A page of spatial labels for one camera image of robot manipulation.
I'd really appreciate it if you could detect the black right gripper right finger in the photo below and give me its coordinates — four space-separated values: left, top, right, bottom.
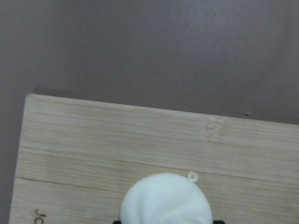
213 220 224 224

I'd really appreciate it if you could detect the white steamed bun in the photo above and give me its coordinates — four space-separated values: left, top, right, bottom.
120 172 214 224

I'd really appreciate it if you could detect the bamboo cutting board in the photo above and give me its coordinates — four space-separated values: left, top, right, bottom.
9 94 299 224

